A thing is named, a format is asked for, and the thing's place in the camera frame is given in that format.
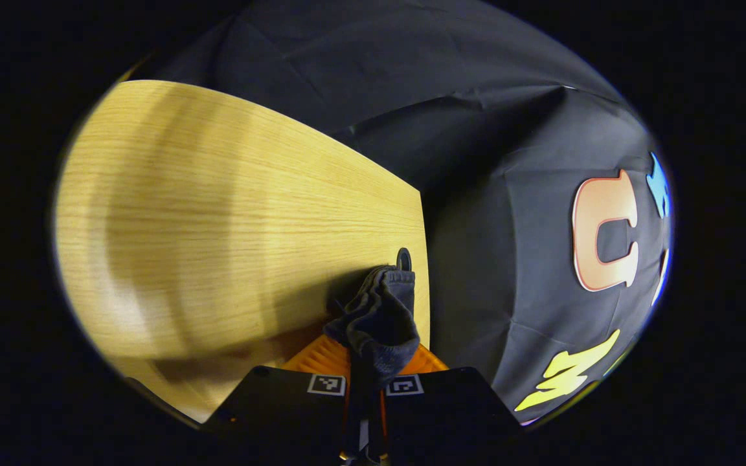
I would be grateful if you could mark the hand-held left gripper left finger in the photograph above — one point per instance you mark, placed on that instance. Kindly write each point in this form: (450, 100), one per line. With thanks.
(276, 408)

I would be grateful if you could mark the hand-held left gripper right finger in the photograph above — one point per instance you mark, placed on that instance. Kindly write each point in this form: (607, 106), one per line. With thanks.
(451, 408)

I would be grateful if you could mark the black jeans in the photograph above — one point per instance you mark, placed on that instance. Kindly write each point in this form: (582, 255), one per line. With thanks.
(379, 317)

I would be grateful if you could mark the black table grommet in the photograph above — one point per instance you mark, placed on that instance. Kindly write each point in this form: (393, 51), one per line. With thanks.
(404, 257)

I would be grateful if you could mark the black backdrop cloth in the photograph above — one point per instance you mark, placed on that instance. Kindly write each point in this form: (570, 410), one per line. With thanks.
(476, 129)

